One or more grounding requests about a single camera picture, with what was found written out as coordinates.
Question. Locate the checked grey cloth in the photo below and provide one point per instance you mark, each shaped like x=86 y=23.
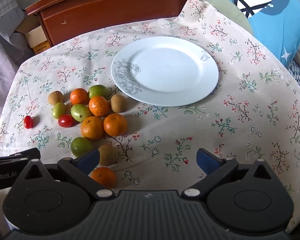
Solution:
x=14 y=48

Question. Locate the red cherry tomato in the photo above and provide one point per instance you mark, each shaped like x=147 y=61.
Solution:
x=28 y=122
x=66 y=121

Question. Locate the green jujube front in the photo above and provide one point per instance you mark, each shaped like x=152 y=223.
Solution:
x=81 y=146

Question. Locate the large orange mandarin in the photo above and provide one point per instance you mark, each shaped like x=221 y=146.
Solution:
x=92 y=128

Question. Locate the orange mandarin front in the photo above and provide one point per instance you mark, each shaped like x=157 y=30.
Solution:
x=104 y=176

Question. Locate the green jujube top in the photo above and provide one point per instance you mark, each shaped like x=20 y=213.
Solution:
x=98 y=90

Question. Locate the floral tablecloth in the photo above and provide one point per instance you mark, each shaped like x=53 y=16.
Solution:
x=254 y=112

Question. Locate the brown kiwi front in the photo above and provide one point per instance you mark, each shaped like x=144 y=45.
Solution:
x=108 y=155

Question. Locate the brown kiwi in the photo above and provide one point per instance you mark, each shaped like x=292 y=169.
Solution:
x=108 y=155
x=118 y=103
x=55 y=97

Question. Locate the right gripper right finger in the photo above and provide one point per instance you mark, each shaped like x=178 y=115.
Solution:
x=218 y=171

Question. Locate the blue printed cushion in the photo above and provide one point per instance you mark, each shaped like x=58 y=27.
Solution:
x=275 y=23

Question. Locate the cardboard box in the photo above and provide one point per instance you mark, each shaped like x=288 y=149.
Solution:
x=34 y=34

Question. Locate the wooden cabinet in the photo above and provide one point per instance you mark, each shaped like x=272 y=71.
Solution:
x=62 y=20

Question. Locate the white plate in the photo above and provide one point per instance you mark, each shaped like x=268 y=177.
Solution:
x=165 y=71

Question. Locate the small green jujube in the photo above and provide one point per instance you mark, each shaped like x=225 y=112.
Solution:
x=58 y=110

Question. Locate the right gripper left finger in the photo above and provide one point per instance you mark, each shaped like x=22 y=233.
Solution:
x=77 y=172

